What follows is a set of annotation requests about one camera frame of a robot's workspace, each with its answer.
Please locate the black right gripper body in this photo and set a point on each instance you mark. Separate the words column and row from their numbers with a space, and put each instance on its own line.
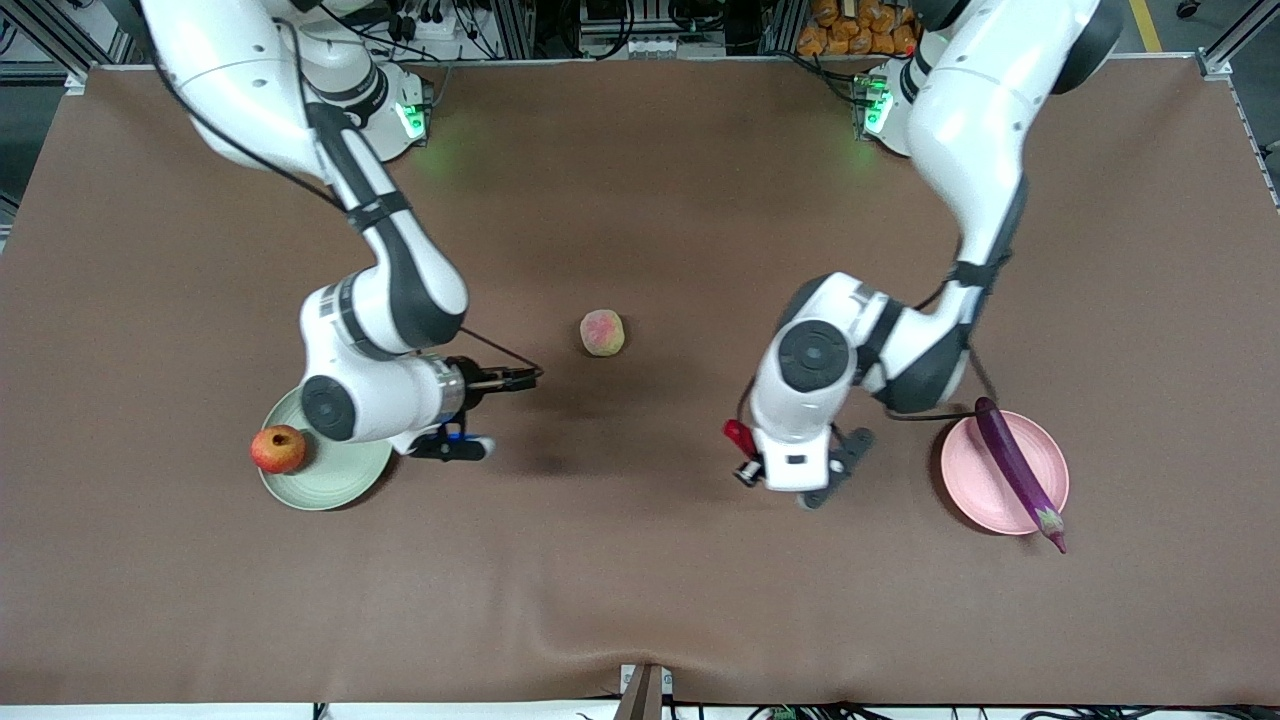
column 481, row 381

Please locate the red chili pepper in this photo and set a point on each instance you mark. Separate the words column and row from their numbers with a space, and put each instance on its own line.
column 738, row 435

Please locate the pink green peach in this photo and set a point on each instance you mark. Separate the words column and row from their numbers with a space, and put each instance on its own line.
column 602, row 333

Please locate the red yellow pomegranate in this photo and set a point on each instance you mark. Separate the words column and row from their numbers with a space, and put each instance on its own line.
column 278, row 450

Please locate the long purple eggplant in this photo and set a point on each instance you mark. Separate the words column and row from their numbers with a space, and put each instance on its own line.
column 1015, row 470

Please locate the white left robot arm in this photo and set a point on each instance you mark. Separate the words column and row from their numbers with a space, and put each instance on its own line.
column 810, row 360

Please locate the brown table mat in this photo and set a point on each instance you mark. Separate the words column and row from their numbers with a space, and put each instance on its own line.
column 640, row 560

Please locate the pale green round plate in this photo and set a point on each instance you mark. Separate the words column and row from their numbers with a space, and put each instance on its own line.
column 335, row 480

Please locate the pink round plate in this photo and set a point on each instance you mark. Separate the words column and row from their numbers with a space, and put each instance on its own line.
column 975, row 480

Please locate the white power strip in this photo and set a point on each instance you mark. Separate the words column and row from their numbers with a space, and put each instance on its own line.
column 440, row 25

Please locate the grey equipment box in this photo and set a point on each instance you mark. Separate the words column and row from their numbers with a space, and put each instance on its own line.
column 650, row 45

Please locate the bag of orange fruit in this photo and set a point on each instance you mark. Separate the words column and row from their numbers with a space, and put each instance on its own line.
column 840, row 30

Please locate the grey metal table bracket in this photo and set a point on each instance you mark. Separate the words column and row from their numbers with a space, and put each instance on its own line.
column 642, row 695

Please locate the aluminium frame profile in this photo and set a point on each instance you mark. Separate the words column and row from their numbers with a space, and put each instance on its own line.
column 1215, row 65
column 76, row 82

